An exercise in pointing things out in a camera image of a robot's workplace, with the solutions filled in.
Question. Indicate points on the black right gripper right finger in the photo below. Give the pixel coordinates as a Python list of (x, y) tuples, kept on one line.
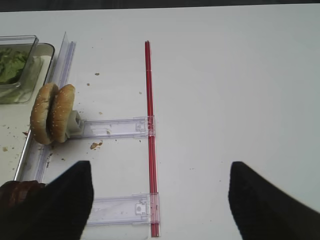
[(262, 211)]

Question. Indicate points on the clear plastic salad container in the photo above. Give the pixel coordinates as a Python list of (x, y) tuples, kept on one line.
[(27, 43)]

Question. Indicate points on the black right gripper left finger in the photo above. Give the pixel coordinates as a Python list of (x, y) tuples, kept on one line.
[(57, 212)]

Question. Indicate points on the grey bun support bracket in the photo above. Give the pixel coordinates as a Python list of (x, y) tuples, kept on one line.
[(74, 124)]

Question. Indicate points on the sesame bun top front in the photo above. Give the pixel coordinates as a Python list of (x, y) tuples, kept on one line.
[(40, 112)]

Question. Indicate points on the green lettuce leaves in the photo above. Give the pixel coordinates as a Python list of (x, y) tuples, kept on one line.
[(12, 63)]

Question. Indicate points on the sesame bun top rear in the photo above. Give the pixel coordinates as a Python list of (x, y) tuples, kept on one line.
[(61, 109)]

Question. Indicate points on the right red strip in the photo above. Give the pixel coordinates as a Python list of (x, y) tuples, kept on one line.
[(153, 185)]

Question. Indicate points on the sesame bun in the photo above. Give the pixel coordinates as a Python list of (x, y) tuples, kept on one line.
[(61, 109), (40, 112)]

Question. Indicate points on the lower right clear cross divider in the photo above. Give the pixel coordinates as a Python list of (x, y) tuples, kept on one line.
[(125, 210)]

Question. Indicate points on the clear cross divider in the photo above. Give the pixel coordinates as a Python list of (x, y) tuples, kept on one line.
[(138, 127), (125, 210)]

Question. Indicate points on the brown meat patties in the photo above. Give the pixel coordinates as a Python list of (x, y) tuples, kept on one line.
[(14, 192)]

